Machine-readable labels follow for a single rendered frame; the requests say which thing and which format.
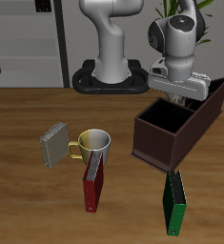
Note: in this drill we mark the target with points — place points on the grey shelf unit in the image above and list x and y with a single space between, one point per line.
24 47

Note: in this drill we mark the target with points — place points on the green book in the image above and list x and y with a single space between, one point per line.
174 206

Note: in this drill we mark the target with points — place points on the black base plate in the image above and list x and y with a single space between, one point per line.
85 83

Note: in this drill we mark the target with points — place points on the grey book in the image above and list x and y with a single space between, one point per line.
55 146

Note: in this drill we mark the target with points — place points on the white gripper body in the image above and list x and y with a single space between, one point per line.
180 85

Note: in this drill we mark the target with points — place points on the dark brown desk caddy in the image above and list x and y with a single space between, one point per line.
161 139

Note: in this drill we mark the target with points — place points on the red book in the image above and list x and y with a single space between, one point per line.
92 184

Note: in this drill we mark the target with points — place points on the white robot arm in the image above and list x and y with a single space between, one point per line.
112 47

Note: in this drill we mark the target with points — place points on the yellow and white mug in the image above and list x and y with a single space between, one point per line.
96 143

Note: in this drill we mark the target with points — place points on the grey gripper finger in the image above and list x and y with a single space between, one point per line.
173 97
183 100

